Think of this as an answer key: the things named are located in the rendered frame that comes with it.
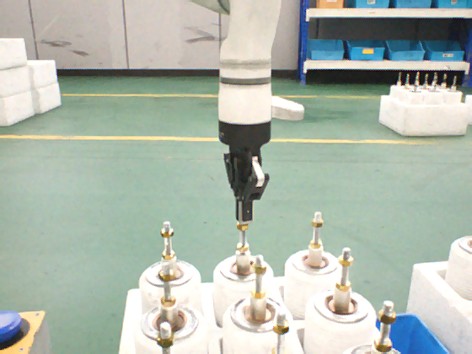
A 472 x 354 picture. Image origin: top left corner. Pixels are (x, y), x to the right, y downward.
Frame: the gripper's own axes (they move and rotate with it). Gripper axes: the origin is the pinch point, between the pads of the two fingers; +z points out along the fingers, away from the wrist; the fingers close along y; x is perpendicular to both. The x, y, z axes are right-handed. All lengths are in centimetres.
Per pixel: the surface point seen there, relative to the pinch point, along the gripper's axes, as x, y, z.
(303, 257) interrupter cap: 10.4, 0.5, 10.1
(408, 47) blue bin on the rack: 350, -364, -4
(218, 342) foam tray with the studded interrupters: -6.5, 6.7, 17.6
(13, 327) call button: -30.9, 14.0, 2.7
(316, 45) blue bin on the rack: 252, -409, -6
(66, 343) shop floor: -30, -24, 35
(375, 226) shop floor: 65, -47, 35
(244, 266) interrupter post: -0.2, 1.1, 9.3
